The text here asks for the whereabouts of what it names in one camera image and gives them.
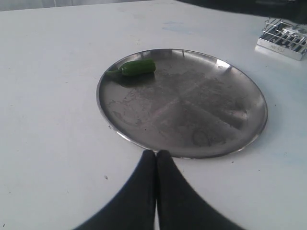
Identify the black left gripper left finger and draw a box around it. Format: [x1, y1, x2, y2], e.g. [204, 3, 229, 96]
[76, 150, 156, 230]

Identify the green jalapeno pepper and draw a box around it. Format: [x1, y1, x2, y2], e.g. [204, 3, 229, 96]
[105, 59, 156, 77]

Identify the round stainless steel plate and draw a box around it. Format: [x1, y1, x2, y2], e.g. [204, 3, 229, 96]
[96, 48, 268, 159]

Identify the chrome wire utensil holder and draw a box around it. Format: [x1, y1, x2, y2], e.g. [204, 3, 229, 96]
[257, 18, 307, 61]

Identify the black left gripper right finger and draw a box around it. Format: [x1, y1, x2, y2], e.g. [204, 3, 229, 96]
[156, 150, 242, 230]

